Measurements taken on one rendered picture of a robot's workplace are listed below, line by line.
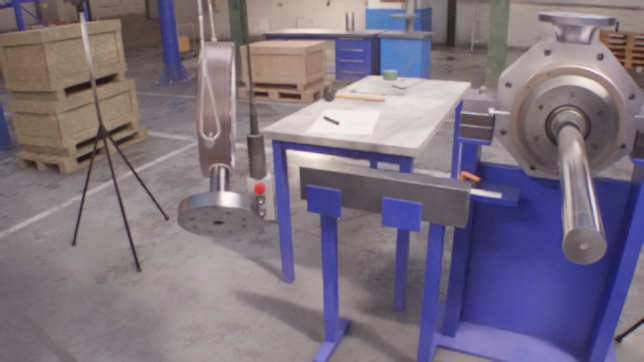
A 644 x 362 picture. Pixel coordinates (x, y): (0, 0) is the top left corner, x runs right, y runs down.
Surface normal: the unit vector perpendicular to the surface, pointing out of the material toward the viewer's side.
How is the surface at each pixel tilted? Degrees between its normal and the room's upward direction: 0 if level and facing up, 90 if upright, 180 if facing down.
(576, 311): 90
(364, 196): 90
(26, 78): 90
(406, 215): 90
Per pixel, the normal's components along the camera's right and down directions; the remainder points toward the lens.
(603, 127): -0.43, 0.36
